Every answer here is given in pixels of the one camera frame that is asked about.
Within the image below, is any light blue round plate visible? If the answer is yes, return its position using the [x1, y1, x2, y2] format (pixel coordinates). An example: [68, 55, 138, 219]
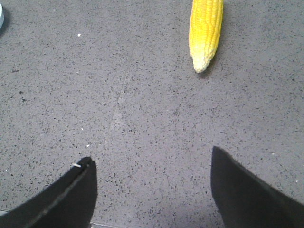
[0, 4, 4, 29]

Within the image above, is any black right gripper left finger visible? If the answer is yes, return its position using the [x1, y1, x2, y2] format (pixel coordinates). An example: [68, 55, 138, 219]
[0, 157, 97, 228]

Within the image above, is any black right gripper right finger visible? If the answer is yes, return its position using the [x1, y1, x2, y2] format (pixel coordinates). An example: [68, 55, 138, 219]
[210, 146, 304, 228]

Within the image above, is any yellow corn cob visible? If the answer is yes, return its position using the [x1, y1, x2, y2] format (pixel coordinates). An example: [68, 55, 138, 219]
[189, 0, 224, 73]

